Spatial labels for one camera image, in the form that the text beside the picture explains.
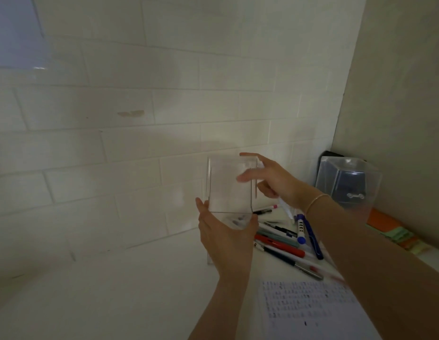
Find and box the person's right hand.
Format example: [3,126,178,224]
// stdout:
[236,152,318,210]

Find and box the person's left hand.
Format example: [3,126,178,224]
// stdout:
[195,197,260,281]

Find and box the pile of assorted pens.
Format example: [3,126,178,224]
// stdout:
[252,204,346,284]

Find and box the clear acrylic box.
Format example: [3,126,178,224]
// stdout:
[315,156,383,224]
[205,154,260,265]

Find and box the dark teal pen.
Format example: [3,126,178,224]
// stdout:
[254,242,325,281]

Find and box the white paper sheet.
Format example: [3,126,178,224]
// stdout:
[258,278,383,340]

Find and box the person's right forearm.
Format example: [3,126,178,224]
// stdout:
[306,194,439,340]

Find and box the black bag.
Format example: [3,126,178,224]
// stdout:
[320,150,345,164]

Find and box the stack of coloured sticky notes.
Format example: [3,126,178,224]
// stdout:
[366,208,433,256]

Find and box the thin wrist bracelet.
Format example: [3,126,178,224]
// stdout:
[304,193,332,217]

